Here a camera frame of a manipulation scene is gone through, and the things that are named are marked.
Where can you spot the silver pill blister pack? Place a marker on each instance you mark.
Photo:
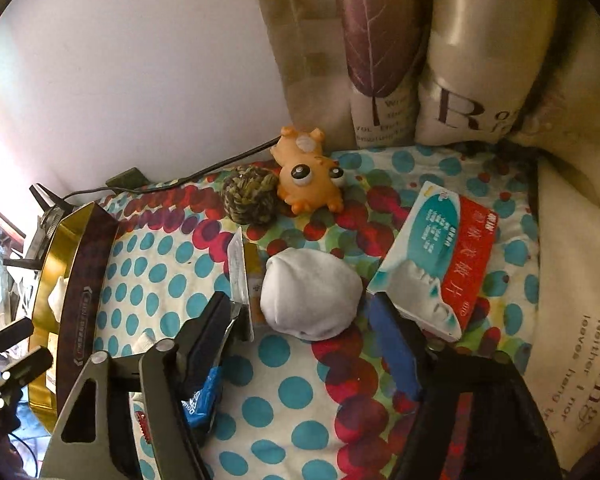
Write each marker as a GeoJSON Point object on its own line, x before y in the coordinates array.
{"type": "Point", "coordinates": [247, 271]}

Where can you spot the black blue protein bar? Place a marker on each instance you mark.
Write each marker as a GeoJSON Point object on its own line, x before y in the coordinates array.
{"type": "Point", "coordinates": [200, 410]}

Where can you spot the gold metal tin tray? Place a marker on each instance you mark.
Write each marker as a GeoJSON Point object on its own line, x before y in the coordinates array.
{"type": "Point", "coordinates": [79, 251]}

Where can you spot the black wifi router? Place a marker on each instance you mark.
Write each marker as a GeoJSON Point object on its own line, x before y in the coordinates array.
{"type": "Point", "coordinates": [54, 209]}

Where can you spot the polka dot bed sheet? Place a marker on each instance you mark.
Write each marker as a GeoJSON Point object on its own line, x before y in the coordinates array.
{"type": "Point", "coordinates": [329, 410]}

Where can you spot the green woven rope ball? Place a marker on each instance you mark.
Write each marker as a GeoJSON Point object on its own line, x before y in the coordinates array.
{"type": "Point", "coordinates": [249, 195]}

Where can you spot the black power adapter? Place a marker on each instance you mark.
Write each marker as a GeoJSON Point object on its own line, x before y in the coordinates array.
{"type": "Point", "coordinates": [129, 179]}

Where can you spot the red candy wrapper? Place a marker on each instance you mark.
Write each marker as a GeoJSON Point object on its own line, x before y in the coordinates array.
{"type": "Point", "coordinates": [142, 421]}

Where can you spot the beige printed curtain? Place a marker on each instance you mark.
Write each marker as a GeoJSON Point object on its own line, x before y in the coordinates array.
{"type": "Point", "coordinates": [519, 72]}

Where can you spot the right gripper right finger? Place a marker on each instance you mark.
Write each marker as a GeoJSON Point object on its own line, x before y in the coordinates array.
{"type": "Point", "coordinates": [476, 413]}

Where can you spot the white sock round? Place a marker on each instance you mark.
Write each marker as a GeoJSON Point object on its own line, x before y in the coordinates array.
{"type": "Point", "coordinates": [309, 294]}

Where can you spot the orange rubber animal toy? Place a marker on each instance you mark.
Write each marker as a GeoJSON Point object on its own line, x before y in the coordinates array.
{"type": "Point", "coordinates": [308, 180]}

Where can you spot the grey sock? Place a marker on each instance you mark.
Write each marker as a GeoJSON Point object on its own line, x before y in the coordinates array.
{"type": "Point", "coordinates": [143, 343]}

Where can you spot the white sock front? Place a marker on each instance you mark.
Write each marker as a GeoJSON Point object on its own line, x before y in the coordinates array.
{"type": "Point", "coordinates": [56, 298]}

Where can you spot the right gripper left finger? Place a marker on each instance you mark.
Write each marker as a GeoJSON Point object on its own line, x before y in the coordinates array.
{"type": "Point", "coordinates": [93, 437]}

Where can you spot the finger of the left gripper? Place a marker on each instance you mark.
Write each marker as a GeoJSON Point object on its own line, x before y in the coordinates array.
{"type": "Point", "coordinates": [27, 369]}
{"type": "Point", "coordinates": [15, 332]}

